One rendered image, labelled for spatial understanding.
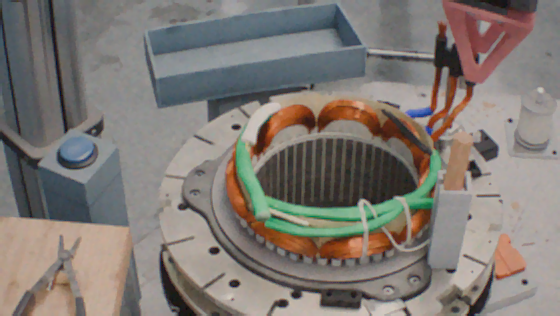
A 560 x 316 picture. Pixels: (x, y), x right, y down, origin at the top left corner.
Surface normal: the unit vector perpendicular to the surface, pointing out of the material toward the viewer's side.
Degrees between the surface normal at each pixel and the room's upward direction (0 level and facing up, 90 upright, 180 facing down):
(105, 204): 90
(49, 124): 90
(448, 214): 90
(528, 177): 0
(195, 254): 0
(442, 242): 90
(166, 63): 0
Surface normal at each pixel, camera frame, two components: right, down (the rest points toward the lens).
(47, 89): 0.74, 0.44
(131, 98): 0.01, -0.76
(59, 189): -0.43, 0.59
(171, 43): 0.26, 0.63
